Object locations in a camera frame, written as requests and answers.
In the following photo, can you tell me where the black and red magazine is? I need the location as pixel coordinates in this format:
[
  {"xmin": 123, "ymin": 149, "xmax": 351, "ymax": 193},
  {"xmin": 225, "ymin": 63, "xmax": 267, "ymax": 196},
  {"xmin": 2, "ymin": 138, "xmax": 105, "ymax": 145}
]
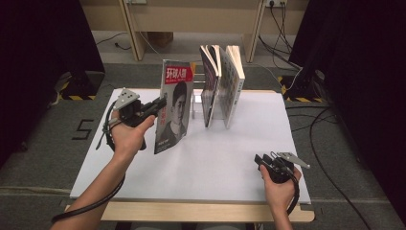
[{"xmin": 153, "ymin": 58, "xmax": 195, "ymax": 155}]

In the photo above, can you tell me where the long black floor cable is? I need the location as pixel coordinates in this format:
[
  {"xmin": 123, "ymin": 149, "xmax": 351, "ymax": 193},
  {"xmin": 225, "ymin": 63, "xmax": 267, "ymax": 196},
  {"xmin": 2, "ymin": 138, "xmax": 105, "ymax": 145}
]
[{"xmin": 285, "ymin": 104, "xmax": 372, "ymax": 230}]

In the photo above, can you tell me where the person's right hand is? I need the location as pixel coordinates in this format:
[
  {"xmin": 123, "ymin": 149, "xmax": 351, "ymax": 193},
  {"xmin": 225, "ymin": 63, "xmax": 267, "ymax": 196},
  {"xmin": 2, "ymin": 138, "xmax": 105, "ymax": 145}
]
[{"xmin": 259, "ymin": 166, "xmax": 303, "ymax": 213}]

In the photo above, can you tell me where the black curtain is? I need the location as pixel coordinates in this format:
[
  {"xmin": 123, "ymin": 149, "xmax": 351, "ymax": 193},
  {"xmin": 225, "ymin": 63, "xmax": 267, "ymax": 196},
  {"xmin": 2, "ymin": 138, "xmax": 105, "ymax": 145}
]
[
  {"xmin": 288, "ymin": 0, "xmax": 406, "ymax": 224},
  {"xmin": 0, "ymin": 0, "xmax": 106, "ymax": 167}
]

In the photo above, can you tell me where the clear acrylic book rack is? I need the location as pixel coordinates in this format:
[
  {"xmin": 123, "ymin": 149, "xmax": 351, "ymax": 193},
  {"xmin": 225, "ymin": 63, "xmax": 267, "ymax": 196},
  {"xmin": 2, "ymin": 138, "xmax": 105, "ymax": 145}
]
[{"xmin": 191, "ymin": 72, "xmax": 207, "ymax": 121}]

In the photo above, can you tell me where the right hand-held gripper cable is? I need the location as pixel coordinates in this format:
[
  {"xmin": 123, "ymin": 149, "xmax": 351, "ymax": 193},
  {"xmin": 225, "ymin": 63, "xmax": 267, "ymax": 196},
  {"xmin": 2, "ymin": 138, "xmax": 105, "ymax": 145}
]
[{"xmin": 270, "ymin": 151, "xmax": 302, "ymax": 216}]

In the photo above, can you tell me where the person's left hand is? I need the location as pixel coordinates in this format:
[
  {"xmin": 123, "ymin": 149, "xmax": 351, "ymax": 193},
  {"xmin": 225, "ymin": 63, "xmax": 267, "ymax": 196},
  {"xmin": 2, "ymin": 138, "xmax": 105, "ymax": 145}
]
[{"xmin": 109, "ymin": 114, "xmax": 157, "ymax": 161}]

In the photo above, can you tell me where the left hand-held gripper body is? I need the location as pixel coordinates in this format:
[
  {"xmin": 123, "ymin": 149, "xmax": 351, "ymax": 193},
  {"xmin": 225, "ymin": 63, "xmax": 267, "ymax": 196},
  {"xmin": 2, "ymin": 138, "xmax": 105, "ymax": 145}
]
[{"xmin": 112, "ymin": 88, "xmax": 155, "ymax": 151}]

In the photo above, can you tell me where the left hand-held gripper cable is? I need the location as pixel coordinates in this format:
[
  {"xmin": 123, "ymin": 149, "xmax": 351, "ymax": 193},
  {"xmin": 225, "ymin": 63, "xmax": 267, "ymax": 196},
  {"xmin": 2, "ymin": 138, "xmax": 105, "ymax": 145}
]
[{"xmin": 51, "ymin": 100, "xmax": 126, "ymax": 224}]

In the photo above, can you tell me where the black cable bundle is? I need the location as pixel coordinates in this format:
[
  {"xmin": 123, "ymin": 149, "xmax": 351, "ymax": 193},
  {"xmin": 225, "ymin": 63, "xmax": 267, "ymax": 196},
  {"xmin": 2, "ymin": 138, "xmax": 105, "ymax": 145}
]
[{"xmin": 258, "ymin": 1, "xmax": 303, "ymax": 71}]

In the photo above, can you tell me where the brown cardboard box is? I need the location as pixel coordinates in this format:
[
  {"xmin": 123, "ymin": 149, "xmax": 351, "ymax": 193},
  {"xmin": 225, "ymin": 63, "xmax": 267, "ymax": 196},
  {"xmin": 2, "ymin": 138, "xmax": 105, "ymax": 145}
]
[{"xmin": 147, "ymin": 31, "xmax": 175, "ymax": 49}]

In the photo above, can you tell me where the hand-held gripper cable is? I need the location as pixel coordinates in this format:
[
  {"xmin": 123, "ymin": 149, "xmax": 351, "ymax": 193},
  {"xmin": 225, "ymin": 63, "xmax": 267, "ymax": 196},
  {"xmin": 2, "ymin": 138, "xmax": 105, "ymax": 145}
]
[
  {"xmin": 51, "ymin": 100, "xmax": 126, "ymax": 224},
  {"xmin": 270, "ymin": 151, "xmax": 302, "ymax": 216}
]

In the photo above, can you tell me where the thin black floor cable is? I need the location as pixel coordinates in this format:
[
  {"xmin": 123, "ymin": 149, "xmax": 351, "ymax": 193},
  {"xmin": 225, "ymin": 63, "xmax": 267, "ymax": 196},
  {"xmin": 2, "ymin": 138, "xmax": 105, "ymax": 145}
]
[{"xmin": 95, "ymin": 32, "xmax": 132, "ymax": 52}]

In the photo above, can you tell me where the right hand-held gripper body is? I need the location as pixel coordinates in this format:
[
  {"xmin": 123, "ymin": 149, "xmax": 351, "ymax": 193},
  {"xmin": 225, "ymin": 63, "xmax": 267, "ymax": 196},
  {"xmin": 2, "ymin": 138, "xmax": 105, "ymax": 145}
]
[{"xmin": 263, "ymin": 151, "xmax": 311, "ymax": 185}]

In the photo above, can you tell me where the black stand base striped tape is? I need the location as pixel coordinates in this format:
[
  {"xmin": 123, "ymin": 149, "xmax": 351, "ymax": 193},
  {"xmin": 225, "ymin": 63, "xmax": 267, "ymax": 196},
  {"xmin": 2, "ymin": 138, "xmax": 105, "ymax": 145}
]
[
  {"xmin": 277, "ymin": 68, "xmax": 325, "ymax": 104},
  {"xmin": 54, "ymin": 70, "xmax": 106, "ymax": 102}
]

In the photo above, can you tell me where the white book with picture grid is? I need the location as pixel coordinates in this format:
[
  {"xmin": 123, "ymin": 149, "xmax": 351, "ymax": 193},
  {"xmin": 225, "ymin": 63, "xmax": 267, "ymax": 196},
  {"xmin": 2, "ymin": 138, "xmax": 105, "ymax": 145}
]
[{"xmin": 219, "ymin": 45, "xmax": 246, "ymax": 129}]

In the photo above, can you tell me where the beige wooden desk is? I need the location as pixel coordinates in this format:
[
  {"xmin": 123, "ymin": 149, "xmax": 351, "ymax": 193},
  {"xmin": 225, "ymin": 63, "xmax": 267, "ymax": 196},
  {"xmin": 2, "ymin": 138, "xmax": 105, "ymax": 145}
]
[{"xmin": 118, "ymin": 0, "xmax": 267, "ymax": 64}]

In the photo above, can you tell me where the white table mat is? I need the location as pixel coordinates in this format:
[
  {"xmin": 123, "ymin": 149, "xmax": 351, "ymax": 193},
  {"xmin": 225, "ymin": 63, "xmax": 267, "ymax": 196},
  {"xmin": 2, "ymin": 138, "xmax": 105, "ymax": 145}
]
[{"xmin": 69, "ymin": 88, "xmax": 312, "ymax": 205}]

